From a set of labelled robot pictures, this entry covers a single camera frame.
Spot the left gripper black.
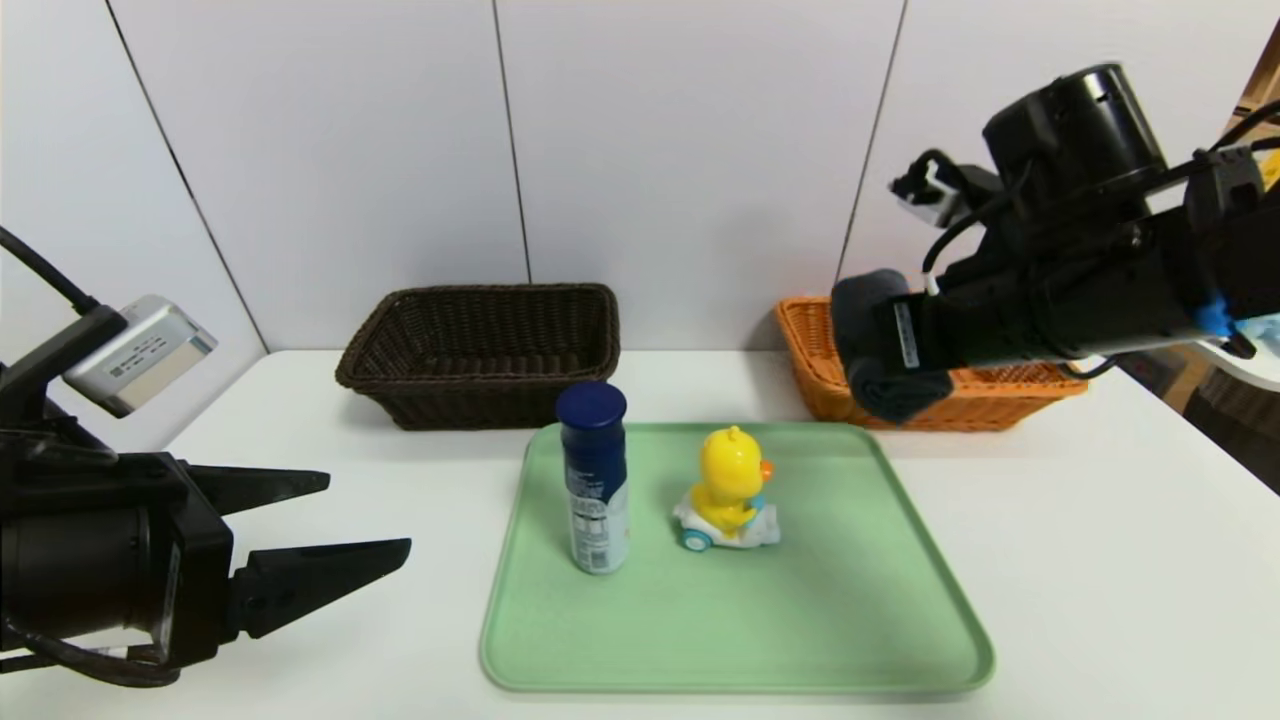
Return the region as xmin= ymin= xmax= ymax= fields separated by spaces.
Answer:
xmin=0 ymin=451 xmax=412 ymax=670

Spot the blue capped white bottle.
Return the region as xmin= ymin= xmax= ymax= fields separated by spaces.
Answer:
xmin=556 ymin=381 xmax=631 ymax=575

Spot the yellow duck toy car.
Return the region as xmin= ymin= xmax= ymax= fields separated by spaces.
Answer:
xmin=672 ymin=426 xmax=780 ymax=552

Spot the dark grey towel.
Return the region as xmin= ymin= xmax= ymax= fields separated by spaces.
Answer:
xmin=830 ymin=268 xmax=956 ymax=425

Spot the dark brown wicker basket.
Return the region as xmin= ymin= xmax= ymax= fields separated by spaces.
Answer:
xmin=335 ymin=284 xmax=622 ymax=432

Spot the orange wicker basket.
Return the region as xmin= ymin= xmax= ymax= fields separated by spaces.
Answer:
xmin=775 ymin=296 xmax=1089 ymax=432

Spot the light green plastic tray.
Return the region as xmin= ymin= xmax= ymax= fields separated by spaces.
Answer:
xmin=480 ymin=421 xmax=995 ymax=693

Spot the white side table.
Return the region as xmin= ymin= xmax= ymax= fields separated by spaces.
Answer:
xmin=1200 ymin=335 xmax=1280 ymax=393

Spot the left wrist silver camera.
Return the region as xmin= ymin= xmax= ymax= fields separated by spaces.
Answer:
xmin=62 ymin=295 xmax=218 ymax=419

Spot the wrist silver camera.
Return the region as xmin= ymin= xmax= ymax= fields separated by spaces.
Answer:
xmin=62 ymin=295 xmax=218 ymax=419
xmin=888 ymin=150 xmax=966 ymax=229

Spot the left camera black bracket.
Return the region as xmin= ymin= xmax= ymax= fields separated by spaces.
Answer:
xmin=0 ymin=305 xmax=126 ymax=461

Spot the left camera black cable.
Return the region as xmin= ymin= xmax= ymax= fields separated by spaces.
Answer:
xmin=0 ymin=228 xmax=101 ymax=316

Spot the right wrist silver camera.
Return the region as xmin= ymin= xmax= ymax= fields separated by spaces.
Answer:
xmin=888 ymin=150 xmax=966 ymax=229

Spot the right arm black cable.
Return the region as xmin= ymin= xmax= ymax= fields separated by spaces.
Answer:
xmin=920 ymin=170 xmax=1031 ymax=281

